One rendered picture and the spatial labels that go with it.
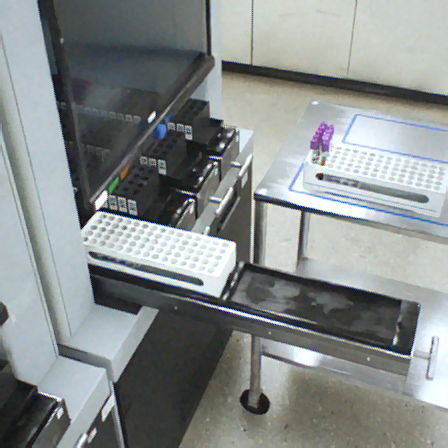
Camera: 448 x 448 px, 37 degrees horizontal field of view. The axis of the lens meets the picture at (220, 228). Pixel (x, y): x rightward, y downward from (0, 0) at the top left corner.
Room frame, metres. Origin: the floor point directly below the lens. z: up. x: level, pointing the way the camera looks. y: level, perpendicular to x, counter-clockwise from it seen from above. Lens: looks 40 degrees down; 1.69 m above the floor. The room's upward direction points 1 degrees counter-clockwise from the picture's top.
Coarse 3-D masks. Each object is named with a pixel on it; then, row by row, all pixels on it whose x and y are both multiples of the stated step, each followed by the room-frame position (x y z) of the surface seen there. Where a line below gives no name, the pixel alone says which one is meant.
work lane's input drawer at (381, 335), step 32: (96, 288) 0.93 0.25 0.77; (128, 288) 0.90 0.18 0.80; (160, 288) 0.89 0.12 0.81; (224, 288) 0.88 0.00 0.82; (256, 288) 0.89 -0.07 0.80; (288, 288) 0.89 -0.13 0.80; (320, 288) 0.89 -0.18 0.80; (352, 288) 0.87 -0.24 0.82; (224, 320) 0.84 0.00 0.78; (256, 320) 0.81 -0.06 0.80; (288, 320) 0.80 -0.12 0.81; (320, 320) 0.81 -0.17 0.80; (352, 320) 0.81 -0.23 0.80; (384, 320) 0.81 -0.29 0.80; (416, 320) 0.80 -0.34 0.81; (320, 352) 0.77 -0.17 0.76; (352, 352) 0.75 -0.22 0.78; (384, 352) 0.73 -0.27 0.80; (416, 352) 0.77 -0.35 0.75
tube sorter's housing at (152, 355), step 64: (0, 0) 0.84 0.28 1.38; (0, 64) 0.82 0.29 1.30; (0, 128) 0.82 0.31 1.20; (64, 192) 0.89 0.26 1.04; (64, 256) 0.86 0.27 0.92; (64, 320) 0.82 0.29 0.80; (128, 320) 0.88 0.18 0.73; (192, 320) 1.12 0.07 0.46; (128, 384) 0.82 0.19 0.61; (192, 384) 1.10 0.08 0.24
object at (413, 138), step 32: (352, 128) 1.43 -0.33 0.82; (384, 128) 1.43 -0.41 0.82; (416, 128) 1.42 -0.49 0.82; (288, 160) 1.29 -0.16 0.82; (416, 160) 1.28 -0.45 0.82; (256, 192) 1.17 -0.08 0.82; (288, 192) 1.17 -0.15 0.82; (320, 192) 1.17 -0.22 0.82; (256, 224) 1.17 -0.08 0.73; (384, 224) 1.06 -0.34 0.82; (416, 224) 1.05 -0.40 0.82; (256, 256) 1.17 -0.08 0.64; (384, 288) 1.41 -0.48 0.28; (416, 288) 1.40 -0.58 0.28; (256, 352) 1.16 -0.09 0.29; (288, 352) 1.17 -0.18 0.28; (256, 384) 1.16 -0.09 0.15; (384, 384) 1.06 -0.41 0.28; (416, 384) 1.06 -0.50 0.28
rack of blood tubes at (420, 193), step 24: (336, 144) 1.26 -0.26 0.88; (312, 168) 1.18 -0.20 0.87; (336, 168) 1.18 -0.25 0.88; (360, 168) 1.17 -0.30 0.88; (384, 168) 1.18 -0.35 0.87; (408, 168) 1.16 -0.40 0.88; (432, 168) 1.17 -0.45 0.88; (336, 192) 1.16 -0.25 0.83; (360, 192) 1.14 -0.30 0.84; (384, 192) 1.16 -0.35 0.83; (408, 192) 1.15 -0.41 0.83; (432, 192) 1.08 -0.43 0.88
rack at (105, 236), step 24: (96, 216) 1.04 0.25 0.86; (120, 216) 1.04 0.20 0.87; (96, 240) 0.97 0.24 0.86; (120, 240) 0.97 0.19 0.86; (144, 240) 0.97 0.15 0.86; (168, 240) 0.97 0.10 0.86; (192, 240) 0.96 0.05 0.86; (216, 240) 0.96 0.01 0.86; (96, 264) 0.95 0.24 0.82; (120, 264) 0.95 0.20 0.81; (144, 264) 0.96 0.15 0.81; (168, 264) 0.89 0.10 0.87; (192, 264) 0.90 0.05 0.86; (216, 264) 0.90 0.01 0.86; (192, 288) 0.88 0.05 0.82; (216, 288) 0.86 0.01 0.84
